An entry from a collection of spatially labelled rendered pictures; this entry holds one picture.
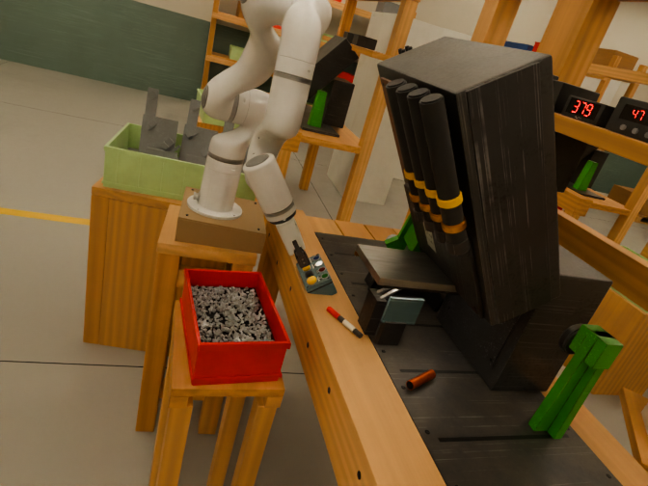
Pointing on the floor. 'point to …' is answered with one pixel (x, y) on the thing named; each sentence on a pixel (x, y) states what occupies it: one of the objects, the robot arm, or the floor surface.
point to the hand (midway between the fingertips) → (303, 259)
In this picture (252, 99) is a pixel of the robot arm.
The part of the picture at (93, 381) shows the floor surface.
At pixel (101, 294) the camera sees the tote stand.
